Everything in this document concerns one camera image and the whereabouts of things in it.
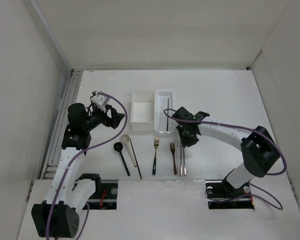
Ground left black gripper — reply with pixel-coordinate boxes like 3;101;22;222
83;104;124;132

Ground brown wooden fork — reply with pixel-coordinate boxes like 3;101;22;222
169;142;178;175

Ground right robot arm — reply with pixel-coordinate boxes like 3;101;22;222
172;107;280;197

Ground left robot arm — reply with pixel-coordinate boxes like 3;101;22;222
31;103;126;240

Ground white perforated basket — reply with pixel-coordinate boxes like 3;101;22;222
154;90;174;136

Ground black spoon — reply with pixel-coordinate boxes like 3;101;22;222
113;142;131;176

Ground cream wooden spoon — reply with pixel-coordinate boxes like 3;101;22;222
120;134;137;167

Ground white square box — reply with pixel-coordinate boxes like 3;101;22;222
130;90;155;132

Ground dark thin chopstick left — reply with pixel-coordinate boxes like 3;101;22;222
129;138;143;180

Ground aluminium rail frame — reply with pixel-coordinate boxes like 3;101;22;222
38;69;83;179

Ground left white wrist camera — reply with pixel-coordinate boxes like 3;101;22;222
90;91;110;113

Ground gold fork black handle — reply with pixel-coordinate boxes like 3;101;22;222
152;137;160;176

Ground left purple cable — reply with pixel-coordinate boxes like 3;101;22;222
44;91;129;240

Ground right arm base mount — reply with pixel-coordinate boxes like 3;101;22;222
204;180;255;210

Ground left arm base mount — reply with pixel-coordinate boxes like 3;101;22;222
87;180;118;210

